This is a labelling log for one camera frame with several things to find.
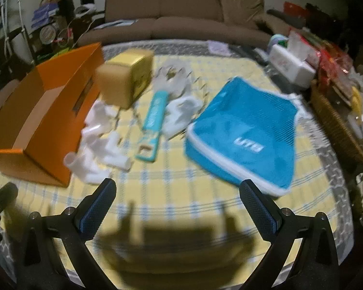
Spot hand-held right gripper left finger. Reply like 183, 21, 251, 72
20, 178, 118, 290

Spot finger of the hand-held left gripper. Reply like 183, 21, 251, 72
0, 183, 19, 209

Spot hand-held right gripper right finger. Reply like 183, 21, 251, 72
239, 179, 341, 290

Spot orange cardboard box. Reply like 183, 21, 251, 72
0, 43, 105, 188

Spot blue mesh pouch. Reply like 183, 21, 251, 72
185, 76, 300, 197

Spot teal long package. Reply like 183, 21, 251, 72
135, 91, 170, 162

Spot yellow gift box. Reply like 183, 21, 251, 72
95, 49, 154, 109

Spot yellow plaid cloth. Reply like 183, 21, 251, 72
0, 53, 356, 278

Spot wicker basket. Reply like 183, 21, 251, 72
310, 80, 363, 165

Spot green plastic bag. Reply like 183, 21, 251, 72
36, 47, 71, 61

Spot white tissue box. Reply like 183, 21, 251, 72
268, 44, 317, 89

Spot round printed tin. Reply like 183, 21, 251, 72
39, 24, 57, 44

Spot purple notebook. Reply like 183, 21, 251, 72
209, 42, 231, 56

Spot pile of colourful packets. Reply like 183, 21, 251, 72
290, 29, 351, 77

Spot white clothes rack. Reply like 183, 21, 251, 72
0, 0, 25, 58

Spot green purple container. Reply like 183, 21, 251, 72
271, 34, 291, 48

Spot white papers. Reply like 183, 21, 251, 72
94, 20, 138, 31

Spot brown cushion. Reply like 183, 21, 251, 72
257, 12, 291, 34

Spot white round appliance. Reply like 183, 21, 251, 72
76, 4, 96, 16

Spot red bag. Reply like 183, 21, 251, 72
283, 1, 307, 18

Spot brown sofa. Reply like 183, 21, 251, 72
76, 0, 279, 49

